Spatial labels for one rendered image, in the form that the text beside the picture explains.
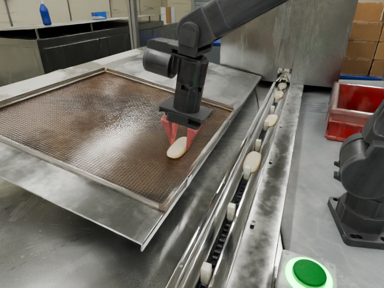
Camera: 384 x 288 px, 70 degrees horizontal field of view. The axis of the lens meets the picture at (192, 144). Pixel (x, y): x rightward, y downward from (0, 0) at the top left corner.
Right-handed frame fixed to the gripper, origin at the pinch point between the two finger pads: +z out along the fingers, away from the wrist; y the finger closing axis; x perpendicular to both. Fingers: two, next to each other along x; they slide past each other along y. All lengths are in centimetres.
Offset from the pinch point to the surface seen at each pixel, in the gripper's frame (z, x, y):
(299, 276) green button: -4.3, -25.9, 26.4
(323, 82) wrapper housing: -3, 79, 33
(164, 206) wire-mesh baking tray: 0.0, -19.6, 5.6
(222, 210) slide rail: 3.6, -11.4, 14.2
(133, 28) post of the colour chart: -2, 92, -69
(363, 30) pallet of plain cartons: -4, 440, 101
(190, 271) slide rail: 3.7, -26.0, 13.3
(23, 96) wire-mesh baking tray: 0.8, -2.1, -43.7
